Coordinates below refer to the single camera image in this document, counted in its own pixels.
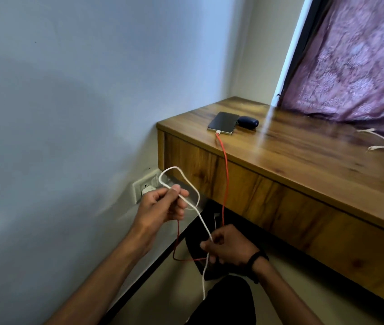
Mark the person's left hand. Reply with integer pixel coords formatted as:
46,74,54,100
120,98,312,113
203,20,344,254
129,184,190,244

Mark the person's right hand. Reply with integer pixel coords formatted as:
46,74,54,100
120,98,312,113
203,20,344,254
200,223,260,268

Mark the wooden drawer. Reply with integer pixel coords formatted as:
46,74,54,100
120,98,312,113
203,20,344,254
163,132,384,312

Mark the red charging cable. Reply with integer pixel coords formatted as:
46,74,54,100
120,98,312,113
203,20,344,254
172,131,230,263

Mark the black smartphone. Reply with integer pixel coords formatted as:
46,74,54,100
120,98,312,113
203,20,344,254
207,111,240,136

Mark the dark blue earbuds case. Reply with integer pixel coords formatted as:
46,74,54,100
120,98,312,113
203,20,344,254
237,116,260,130

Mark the person's right forearm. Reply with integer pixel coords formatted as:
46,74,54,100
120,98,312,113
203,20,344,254
256,257,325,325

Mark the person's left forearm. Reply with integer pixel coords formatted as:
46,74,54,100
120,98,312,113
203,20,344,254
44,230,155,325

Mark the person's leg in black trousers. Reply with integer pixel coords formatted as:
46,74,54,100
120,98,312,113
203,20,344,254
187,275,257,325

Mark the wooden desk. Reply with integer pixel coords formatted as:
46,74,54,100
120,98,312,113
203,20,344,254
156,96,384,314

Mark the black wristband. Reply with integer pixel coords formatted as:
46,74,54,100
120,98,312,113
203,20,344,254
246,251,270,285

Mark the purple patterned curtain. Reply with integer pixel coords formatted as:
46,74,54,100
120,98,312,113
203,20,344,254
280,0,384,139

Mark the white wall socket plate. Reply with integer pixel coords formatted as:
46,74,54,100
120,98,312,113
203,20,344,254
132,169,165,204

